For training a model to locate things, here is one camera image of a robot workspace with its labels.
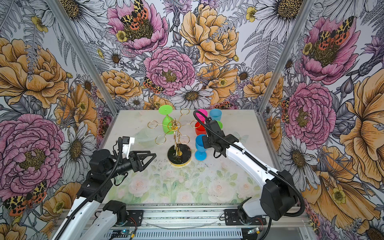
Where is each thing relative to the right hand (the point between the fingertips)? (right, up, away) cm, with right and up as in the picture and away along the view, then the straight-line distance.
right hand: (209, 141), depth 84 cm
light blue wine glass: (+6, +16, +19) cm, 26 cm away
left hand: (-27, -6, -15) cm, 31 cm away
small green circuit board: (-43, -42, -12) cm, 61 cm away
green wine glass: (-23, +11, +2) cm, 26 cm away
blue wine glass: (-5, -9, +10) cm, 14 cm away
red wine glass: (-5, +7, +5) cm, 10 cm away
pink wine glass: (-5, +13, -14) cm, 20 cm away
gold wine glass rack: (-18, -9, +10) cm, 23 cm away
